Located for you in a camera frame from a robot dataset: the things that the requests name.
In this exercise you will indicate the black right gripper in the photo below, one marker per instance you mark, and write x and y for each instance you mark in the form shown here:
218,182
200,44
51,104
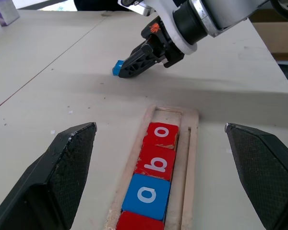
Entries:
162,45

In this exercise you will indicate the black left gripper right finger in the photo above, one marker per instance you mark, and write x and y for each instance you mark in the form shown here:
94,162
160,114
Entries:
266,177

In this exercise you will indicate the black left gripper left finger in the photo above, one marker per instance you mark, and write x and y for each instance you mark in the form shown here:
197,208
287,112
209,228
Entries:
50,177

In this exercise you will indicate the small blue cube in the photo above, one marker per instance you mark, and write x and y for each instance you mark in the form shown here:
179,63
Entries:
117,68

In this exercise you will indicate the red letter tile o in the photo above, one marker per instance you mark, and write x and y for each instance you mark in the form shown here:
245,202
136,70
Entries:
162,134

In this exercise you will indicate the red letter tile b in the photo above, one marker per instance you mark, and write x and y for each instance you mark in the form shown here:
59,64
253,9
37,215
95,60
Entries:
156,163

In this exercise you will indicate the light wooden letter tray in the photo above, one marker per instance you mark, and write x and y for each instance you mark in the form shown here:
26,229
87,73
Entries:
189,155

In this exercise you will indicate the blue letter tile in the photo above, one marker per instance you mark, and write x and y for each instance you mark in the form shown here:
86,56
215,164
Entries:
146,195

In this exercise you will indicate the brown cardboard box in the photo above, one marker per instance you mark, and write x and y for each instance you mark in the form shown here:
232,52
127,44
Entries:
278,38

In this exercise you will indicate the purple tissue box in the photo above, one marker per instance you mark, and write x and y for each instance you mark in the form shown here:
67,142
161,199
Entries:
4,12

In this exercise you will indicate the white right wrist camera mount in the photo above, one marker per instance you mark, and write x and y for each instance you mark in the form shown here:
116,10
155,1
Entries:
165,9

